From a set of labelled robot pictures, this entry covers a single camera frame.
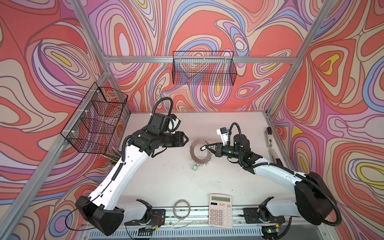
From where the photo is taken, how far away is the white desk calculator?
72 cm

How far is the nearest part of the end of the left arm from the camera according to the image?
23.4 inches

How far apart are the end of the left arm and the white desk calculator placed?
1.22 ft
